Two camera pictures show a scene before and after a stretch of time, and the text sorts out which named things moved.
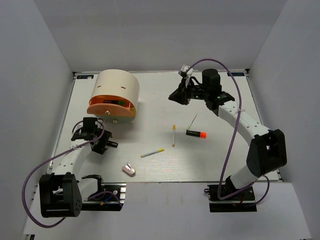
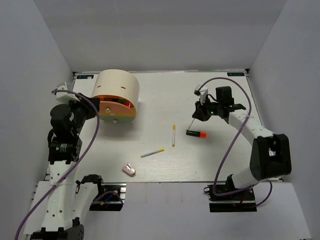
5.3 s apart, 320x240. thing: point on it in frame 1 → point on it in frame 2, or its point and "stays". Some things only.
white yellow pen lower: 158,150 stays
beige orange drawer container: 114,96 stays
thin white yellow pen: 192,121 stays
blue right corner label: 236,74 stays
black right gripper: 179,95 → 200,113
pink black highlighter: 114,144 → 109,99
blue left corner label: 84,76 stays
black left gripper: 105,135 → 86,104
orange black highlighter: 200,134 stays
